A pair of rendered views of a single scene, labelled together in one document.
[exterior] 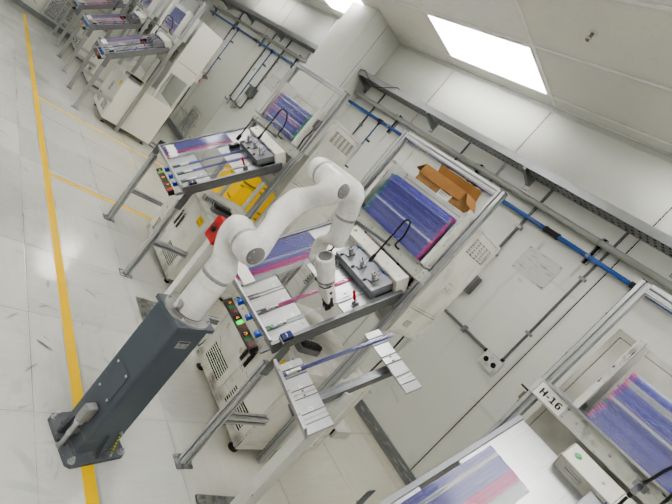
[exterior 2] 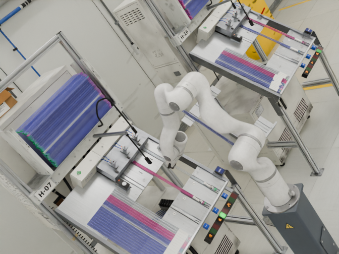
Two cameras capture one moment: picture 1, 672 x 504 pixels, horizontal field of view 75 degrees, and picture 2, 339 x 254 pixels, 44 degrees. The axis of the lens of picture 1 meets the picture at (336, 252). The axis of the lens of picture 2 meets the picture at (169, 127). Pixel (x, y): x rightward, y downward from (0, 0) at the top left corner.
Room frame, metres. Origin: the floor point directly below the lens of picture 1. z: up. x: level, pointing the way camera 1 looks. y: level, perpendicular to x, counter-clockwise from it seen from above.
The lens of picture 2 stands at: (1.38, 1.96, 2.13)
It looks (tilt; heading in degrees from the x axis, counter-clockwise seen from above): 24 degrees down; 284
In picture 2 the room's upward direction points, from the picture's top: 37 degrees counter-clockwise
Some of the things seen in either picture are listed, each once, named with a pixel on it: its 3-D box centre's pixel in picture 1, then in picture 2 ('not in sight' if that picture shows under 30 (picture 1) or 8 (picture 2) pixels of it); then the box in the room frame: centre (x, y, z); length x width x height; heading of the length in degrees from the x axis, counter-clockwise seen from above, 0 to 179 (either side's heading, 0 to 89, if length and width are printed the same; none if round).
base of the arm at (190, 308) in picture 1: (201, 294); (273, 186); (1.56, 0.28, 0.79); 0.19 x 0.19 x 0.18
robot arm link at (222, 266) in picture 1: (232, 247); (250, 161); (1.58, 0.31, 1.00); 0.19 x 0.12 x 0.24; 49
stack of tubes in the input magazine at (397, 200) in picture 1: (410, 217); (65, 118); (2.37, -0.18, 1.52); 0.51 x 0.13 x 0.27; 48
